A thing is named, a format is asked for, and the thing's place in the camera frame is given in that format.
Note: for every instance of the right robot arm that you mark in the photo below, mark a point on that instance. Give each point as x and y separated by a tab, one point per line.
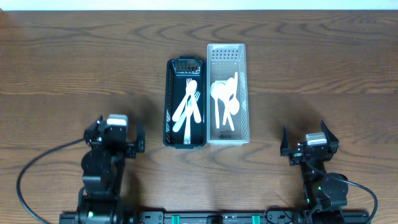
325	192

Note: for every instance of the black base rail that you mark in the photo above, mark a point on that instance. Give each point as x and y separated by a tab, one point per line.
271	215

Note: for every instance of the white plastic knife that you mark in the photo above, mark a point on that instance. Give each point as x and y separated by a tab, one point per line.
179	109

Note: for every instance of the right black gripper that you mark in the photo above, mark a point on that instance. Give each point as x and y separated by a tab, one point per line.
297	157

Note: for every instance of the clear perforated plastic basket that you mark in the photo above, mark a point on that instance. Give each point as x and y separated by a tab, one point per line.
223	60

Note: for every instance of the white plastic fork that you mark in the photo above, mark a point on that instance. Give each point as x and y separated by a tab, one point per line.
188	114
182	117

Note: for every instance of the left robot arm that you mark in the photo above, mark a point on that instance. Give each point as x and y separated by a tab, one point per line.
103	167

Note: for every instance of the dark green plastic basket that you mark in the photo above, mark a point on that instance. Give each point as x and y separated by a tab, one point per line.
178	71

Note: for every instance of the white plastic spoon long handle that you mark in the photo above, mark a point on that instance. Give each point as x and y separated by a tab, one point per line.
224	96

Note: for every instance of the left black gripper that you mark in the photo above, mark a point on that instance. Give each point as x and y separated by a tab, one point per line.
129	146

